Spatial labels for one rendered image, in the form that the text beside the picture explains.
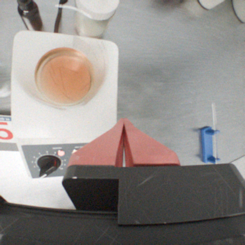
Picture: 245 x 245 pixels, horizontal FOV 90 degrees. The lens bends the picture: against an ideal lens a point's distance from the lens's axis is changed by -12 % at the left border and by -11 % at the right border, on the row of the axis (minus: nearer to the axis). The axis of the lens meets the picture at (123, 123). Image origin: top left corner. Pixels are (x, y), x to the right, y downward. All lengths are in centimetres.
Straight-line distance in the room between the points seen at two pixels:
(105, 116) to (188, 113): 24
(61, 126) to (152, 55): 24
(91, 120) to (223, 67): 42
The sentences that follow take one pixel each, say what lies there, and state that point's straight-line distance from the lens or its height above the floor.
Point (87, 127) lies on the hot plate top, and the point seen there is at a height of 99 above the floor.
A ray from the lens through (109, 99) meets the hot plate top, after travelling 17.
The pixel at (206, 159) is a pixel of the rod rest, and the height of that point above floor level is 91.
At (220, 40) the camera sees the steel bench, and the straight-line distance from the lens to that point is 52.
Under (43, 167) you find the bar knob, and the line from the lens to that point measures 22.
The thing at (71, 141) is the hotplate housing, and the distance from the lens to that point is 19.
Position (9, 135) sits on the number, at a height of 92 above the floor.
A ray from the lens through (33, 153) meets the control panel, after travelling 21.
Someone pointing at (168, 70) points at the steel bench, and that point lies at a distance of 34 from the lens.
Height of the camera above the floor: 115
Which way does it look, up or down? 69 degrees down
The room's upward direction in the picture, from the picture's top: 106 degrees clockwise
